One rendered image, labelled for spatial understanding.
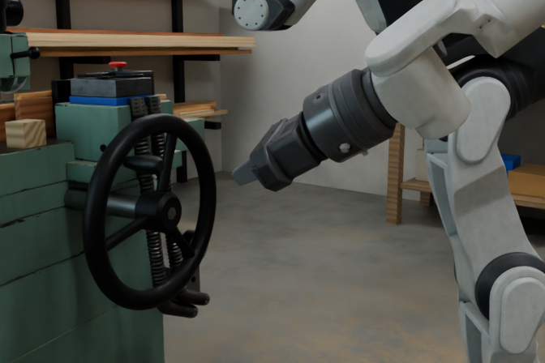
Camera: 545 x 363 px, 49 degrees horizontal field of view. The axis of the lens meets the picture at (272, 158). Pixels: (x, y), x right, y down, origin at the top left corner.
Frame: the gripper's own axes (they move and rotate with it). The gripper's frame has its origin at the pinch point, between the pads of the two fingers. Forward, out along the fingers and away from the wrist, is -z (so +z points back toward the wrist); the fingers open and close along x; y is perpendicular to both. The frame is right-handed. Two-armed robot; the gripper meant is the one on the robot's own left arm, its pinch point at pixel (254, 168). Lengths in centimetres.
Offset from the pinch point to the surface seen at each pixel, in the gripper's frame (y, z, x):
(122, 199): 4.5, -24.6, 4.2
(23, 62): 30.8, -34.7, 16.8
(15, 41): 34, -33, 16
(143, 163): 8.3, -11.7, -2.5
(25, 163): 17.1, -32.1, 0.9
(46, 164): 15.2, -32.4, 4.3
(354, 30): -34, -83, 356
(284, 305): -88, -103, 123
